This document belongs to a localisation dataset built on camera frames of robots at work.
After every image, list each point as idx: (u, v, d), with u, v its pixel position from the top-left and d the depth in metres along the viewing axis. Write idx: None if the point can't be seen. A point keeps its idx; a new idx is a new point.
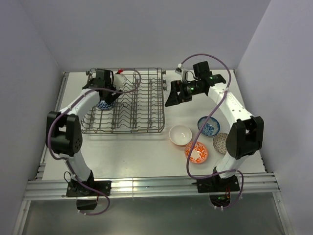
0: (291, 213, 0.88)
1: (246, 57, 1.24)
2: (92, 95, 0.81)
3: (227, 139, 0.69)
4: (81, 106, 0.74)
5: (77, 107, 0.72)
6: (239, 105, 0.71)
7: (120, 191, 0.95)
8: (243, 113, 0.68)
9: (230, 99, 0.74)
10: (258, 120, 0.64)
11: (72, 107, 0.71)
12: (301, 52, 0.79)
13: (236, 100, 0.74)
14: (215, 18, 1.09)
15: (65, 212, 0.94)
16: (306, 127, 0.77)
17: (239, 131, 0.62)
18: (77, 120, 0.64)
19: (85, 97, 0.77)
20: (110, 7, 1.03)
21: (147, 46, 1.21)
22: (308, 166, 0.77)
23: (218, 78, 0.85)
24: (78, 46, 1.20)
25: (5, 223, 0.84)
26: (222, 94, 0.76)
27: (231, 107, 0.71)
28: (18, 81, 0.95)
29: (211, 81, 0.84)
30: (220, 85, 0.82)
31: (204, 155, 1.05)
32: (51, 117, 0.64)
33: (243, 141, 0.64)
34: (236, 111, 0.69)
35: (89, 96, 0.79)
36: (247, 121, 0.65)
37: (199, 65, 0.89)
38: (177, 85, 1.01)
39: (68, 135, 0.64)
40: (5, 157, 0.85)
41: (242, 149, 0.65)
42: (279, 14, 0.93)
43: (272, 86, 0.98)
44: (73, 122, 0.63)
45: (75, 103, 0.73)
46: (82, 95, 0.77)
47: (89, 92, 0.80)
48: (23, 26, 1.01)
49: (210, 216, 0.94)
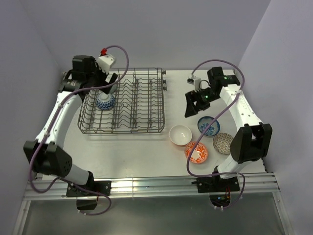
0: (291, 213, 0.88)
1: (246, 57, 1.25)
2: (72, 102, 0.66)
3: (232, 143, 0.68)
4: (61, 123, 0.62)
5: (55, 129, 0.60)
6: (250, 110, 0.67)
7: (118, 191, 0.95)
8: (252, 119, 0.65)
9: (241, 103, 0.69)
10: (267, 128, 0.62)
11: (50, 131, 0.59)
12: (301, 52, 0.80)
13: (248, 103, 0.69)
14: (215, 19, 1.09)
15: (65, 213, 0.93)
16: (306, 127, 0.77)
17: (245, 137, 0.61)
18: (56, 149, 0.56)
19: (63, 109, 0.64)
20: (111, 7, 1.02)
21: (147, 46, 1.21)
22: (308, 166, 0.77)
23: (232, 78, 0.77)
24: (78, 46, 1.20)
25: (5, 223, 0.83)
26: (234, 96, 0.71)
27: (240, 110, 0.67)
28: (18, 80, 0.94)
29: (225, 82, 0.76)
30: (233, 87, 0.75)
31: (204, 155, 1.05)
32: (28, 150, 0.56)
33: (247, 147, 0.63)
34: (246, 116, 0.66)
35: (68, 105, 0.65)
36: (255, 127, 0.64)
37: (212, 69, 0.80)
38: (192, 97, 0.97)
39: (53, 164, 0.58)
40: (5, 157, 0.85)
41: (246, 154, 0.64)
42: (279, 15, 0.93)
43: (272, 86, 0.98)
44: (53, 153, 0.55)
45: (52, 122, 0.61)
46: (58, 108, 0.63)
47: (66, 99, 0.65)
48: (24, 26, 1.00)
49: (210, 216, 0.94)
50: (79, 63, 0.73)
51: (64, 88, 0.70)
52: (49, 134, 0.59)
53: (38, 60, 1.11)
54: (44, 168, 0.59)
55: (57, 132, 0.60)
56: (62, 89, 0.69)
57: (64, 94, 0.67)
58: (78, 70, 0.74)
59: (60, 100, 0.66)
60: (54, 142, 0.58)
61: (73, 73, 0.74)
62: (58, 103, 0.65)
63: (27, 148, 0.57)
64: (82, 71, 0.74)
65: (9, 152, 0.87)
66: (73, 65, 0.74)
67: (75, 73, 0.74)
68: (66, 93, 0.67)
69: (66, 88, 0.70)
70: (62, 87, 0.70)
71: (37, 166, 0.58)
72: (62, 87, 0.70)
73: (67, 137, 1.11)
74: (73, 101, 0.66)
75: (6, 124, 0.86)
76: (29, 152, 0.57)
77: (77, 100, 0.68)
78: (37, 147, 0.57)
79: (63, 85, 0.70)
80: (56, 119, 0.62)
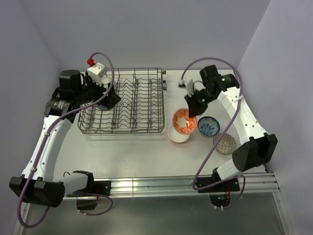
0: (291, 213, 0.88)
1: (246, 58, 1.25)
2: (59, 128, 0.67)
3: (234, 152, 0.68)
4: (47, 154, 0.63)
5: (42, 162, 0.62)
6: (253, 119, 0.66)
7: (119, 190, 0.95)
8: (257, 130, 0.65)
9: (244, 111, 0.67)
10: (273, 138, 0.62)
11: (37, 166, 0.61)
12: (301, 52, 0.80)
13: (250, 110, 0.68)
14: (215, 18, 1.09)
15: (65, 212, 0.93)
16: (306, 128, 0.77)
17: (251, 151, 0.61)
18: (46, 184, 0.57)
19: (50, 138, 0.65)
20: (111, 6, 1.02)
21: (147, 46, 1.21)
22: (308, 167, 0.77)
23: (231, 79, 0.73)
24: (78, 46, 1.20)
25: (4, 223, 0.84)
26: (236, 104, 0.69)
27: (244, 120, 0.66)
28: (18, 80, 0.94)
29: (223, 83, 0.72)
30: (233, 90, 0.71)
31: (191, 127, 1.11)
32: (14, 185, 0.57)
33: (252, 158, 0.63)
34: (250, 126, 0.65)
35: (55, 132, 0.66)
36: (262, 139, 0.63)
37: (206, 69, 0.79)
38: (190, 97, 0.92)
39: (42, 199, 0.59)
40: (4, 157, 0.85)
41: (250, 164, 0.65)
42: (280, 15, 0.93)
43: (273, 86, 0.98)
44: (42, 189, 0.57)
45: (38, 156, 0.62)
46: (45, 137, 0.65)
47: (53, 127, 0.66)
48: (23, 25, 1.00)
49: (210, 216, 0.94)
50: (67, 82, 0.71)
51: (50, 111, 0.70)
52: (36, 169, 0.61)
53: (38, 60, 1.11)
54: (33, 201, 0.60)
55: (45, 165, 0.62)
56: (49, 112, 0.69)
57: (51, 119, 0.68)
58: (65, 89, 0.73)
59: (47, 126, 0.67)
60: (41, 177, 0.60)
61: (60, 92, 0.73)
62: (45, 130, 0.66)
63: (13, 184, 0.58)
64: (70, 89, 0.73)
65: (9, 152, 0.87)
66: (60, 83, 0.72)
67: (62, 92, 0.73)
68: (54, 118, 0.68)
69: (53, 111, 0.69)
70: (49, 109, 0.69)
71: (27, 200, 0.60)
72: (49, 109, 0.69)
73: (68, 137, 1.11)
74: (60, 127, 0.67)
75: (6, 124, 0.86)
76: (16, 188, 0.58)
77: (65, 123, 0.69)
78: (24, 182, 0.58)
79: (50, 107, 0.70)
80: (43, 151, 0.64)
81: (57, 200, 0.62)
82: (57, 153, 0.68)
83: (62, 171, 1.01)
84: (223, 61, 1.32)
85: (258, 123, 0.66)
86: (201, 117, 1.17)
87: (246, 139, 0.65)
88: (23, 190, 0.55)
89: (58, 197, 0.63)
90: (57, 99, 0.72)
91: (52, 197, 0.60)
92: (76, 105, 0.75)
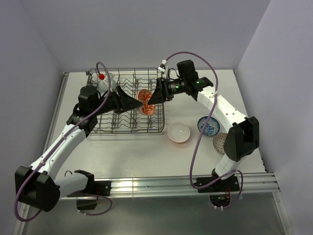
0: (291, 213, 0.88)
1: (246, 57, 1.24)
2: (75, 135, 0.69)
3: (225, 143, 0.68)
4: (58, 154, 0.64)
5: (51, 159, 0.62)
6: (232, 108, 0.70)
7: (118, 191, 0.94)
8: (236, 116, 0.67)
9: (221, 102, 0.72)
10: (254, 121, 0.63)
11: (46, 161, 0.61)
12: (301, 52, 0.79)
13: (228, 102, 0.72)
14: (215, 17, 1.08)
15: (65, 212, 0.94)
16: (307, 128, 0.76)
17: (237, 136, 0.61)
18: (48, 179, 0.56)
19: (65, 141, 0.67)
20: (110, 7, 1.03)
21: (146, 45, 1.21)
22: (308, 167, 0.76)
23: (205, 82, 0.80)
24: (77, 45, 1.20)
25: (5, 222, 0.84)
26: (212, 98, 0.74)
27: (224, 110, 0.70)
28: (17, 81, 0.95)
29: (199, 86, 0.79)
30: (209, 89, 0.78)
31: (147, 112, 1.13)
32: (19, 175, 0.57)
33: (241, 144, 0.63)
34: (230, 114, 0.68)
35: (71, 138, 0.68)
36: (244, 124, 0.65)
37: (185, 65, 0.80)
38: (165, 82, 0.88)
39: (38, 197, 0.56)
40: (5, 156, 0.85)
41: (242, 152, 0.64)
42: (280, 14, 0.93)
43: (273, 86, 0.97)
44: (43, 184, 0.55)
45: (49, 153, 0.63)
46: (61, 139, 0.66)
47: (70, 132, 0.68)
48: (23, 25, 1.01)
49: (210, 216, 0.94)
50: (85, 101, 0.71)
51: (71, 121, 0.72)
52: (44, 163, 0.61)
53: (38, 61, 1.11)
54: (28, 199, 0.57)
55: (53, 163, 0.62)
56: (70, 122, 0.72)
57: (70, 127, 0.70)
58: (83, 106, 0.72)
59: (65, 131, 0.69)
60: (46, 172, 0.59)
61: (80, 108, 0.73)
62: (62, 133, 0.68)
63: (19, 174, 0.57)
64: (88, 108, 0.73)
65: (9, 152, 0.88)
66: (79, 101, 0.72)
67: (81, 108, 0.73)
68: (73, 126, 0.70)
69: (73, 122, 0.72)
70: (70, 120, 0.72)
71: (23, 196, 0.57)
72: (70, 120, 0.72)
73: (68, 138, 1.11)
74: (77, 134, 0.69)
75: (7, 124, 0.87)
76: (20, 178, 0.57)
77: (83, 132, 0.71)
78: (28, 174, 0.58)
79: (72, 118, 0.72)
80: (55, 150, 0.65)
81: (51, 204, 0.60)
82: (65, 158, 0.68)
83: (63, 172, 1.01)
84: (223, 61, 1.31)
85: (237, 111, 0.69)
86: (201, 117, 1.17)
87: (230, 126, 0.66)
88: (25, 181, 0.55)
89: (53, 200, 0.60)
90: (78, 112, 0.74)
91: (48, 197, 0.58)
92: (94, 119, 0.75)
